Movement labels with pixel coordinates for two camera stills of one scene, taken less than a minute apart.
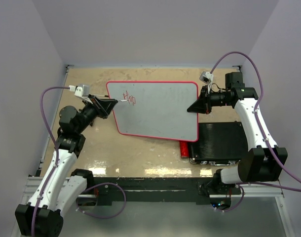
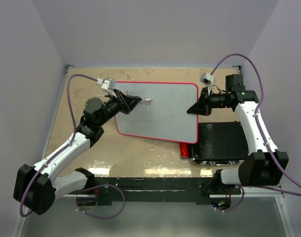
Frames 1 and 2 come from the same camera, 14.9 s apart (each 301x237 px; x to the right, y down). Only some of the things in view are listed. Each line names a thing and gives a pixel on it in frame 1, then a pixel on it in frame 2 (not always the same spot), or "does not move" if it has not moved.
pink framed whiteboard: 157,109 does not move
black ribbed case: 223,143 does not move
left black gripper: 103,107 -> 126,103
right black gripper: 202,105 does not move
